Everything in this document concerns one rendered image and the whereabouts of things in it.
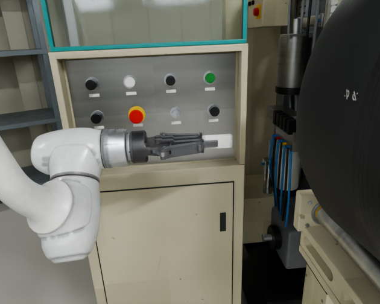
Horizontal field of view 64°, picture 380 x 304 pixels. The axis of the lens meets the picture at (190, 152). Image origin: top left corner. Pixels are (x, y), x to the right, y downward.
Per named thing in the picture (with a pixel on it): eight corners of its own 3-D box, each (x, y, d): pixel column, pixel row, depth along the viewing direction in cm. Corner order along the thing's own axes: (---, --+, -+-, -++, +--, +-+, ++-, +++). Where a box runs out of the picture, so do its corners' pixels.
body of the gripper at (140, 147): (126, 137, 65) (169, 134, 66) (129, 126, 73) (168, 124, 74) (129, 169, 68) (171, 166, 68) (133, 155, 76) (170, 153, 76)
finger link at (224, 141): (202, 136, 71) (202, 137, 70) (231, 134, 71) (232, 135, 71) (202, 148, 72) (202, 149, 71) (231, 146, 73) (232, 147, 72)
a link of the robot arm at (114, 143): (105, 124, 73) (131, 123, 73) (110, 160, 76) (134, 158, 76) (98, 136, 64) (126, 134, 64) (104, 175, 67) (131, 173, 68)
